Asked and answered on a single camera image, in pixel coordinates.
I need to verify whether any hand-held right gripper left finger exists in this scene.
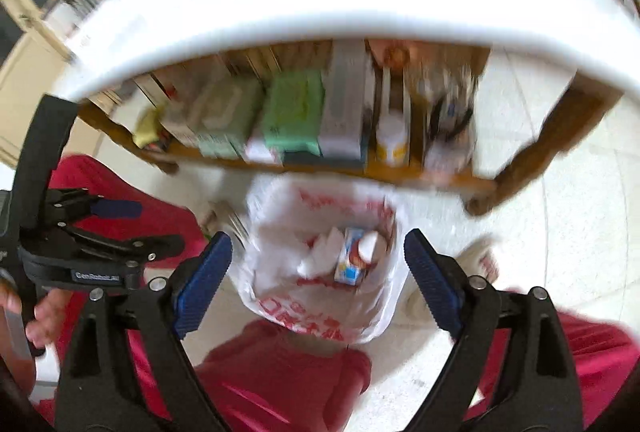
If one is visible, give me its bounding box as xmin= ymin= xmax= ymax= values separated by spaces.
xmin=54 ymin=231 xmax=234 ymax=432

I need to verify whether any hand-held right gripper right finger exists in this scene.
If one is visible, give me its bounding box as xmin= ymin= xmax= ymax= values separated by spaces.
xmin=404 ymin=228 xmax=585 ymax=432

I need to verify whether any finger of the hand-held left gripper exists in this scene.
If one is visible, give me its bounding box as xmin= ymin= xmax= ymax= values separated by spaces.
xmin=47 ymin=187 xmax=187 ymax=265
xmin=14 ymin=94 xmax=81 ymax=235

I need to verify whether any cartoon print medicine box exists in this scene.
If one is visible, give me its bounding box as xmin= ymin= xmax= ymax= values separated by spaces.
xmin=332 ymin=227 xmax=381 ymax=287

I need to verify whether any plastic lined trash bin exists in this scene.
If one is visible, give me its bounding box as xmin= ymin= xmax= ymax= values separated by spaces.
xmin=236 ymin=177 xmax=413 ymax=345

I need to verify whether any white tissue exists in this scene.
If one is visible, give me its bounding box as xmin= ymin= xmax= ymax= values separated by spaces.
xmin=297 ymin=229 xmax=346 ymax=277

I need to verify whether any person's left hand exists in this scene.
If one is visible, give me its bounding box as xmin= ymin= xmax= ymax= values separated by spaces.
xmin=0 ymin=282 xmax=68 ymax=350

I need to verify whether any person's left leg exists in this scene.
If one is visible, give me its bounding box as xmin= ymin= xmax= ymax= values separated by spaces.
xmin=47 ymin=154 xmax=206 ymax=273

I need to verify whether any person's leg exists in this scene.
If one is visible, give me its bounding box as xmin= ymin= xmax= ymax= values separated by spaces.
xmin=462 ymin=287 xmax=640 ymax=430
xmin=47 ymin=154 xmax=206 ymax=273

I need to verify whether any person's right shoe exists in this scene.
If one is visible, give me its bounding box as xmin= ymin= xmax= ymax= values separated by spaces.
xmin=407 ymin=236 xmax=501 ymax=325

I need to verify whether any person's shoe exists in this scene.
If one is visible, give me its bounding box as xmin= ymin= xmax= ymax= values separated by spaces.
xmin=202 ymin=201 xmax=251 ymax=253
xmin=407 ymin=236 xmax=501 ymax=325

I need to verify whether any person's left shoe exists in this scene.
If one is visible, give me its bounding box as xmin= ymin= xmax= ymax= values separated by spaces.
xmin=202 ymin=201 xmax=251 ymax=253

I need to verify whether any yellow soft item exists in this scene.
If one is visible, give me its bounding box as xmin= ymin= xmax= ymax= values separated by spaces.
xmin=131 ymin=108 xmax=162 ymax=149

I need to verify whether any cream framed window door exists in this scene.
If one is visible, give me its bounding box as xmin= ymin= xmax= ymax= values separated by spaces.
xmin=0 ymin=0 xmax=121 ymax=153

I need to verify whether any small printed carton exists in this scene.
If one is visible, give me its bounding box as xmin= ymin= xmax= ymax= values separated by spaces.
xmin=160 ymin=102 xmax=201 ymax=147

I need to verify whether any person's red clothing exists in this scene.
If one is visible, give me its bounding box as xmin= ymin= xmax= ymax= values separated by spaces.
xmin=192 ymin=319 xmax=373 ymax=432

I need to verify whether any long white box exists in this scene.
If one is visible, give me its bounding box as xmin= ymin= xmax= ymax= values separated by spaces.
xmin=62 ymin=0 xmax=133 ymax=60

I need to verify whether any baby wipes pack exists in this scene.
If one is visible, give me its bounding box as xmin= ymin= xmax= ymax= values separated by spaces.
xmin=192 ymin=79 xmax=263 ymax=159

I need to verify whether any pink flat box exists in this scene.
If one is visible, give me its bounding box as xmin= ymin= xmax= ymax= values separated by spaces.
xmin=244 ymin=132 xmax=283 ymax=164

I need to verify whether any white pill bottle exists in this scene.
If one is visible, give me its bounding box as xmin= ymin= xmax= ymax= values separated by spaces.
xmin=375 ymin=109 xmax=412 ymax=165

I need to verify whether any small dark white pack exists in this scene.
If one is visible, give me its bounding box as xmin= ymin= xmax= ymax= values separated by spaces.
xmin=422 ymin=82 xmax=478 ymax=175

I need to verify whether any dark flat box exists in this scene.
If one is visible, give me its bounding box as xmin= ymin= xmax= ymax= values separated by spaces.
xmin=282 ymin=151 xmax=368 ymax=169

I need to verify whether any wooden coffee table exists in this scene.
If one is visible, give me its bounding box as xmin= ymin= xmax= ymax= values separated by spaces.
xmin=50 ymin=0 xmax=640 ymax=217

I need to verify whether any person's right leg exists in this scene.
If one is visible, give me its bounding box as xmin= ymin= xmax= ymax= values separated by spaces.
xmin=462 ymin=287 xmax=640 ymax=430

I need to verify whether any grey box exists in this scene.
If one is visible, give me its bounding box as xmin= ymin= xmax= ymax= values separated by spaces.
xmin=319 ymin=42 xmax=376 ymax=161

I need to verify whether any green wipes pack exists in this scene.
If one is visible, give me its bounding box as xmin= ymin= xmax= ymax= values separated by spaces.
xmin=261 ymin=69 xmax=326 ymax=157

